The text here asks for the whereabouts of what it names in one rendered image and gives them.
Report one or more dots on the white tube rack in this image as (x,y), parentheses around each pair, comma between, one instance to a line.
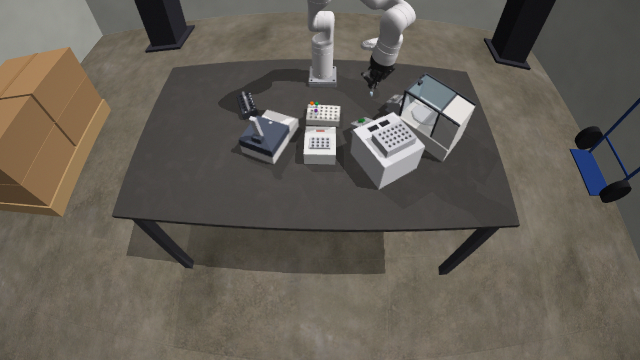
(323,110)

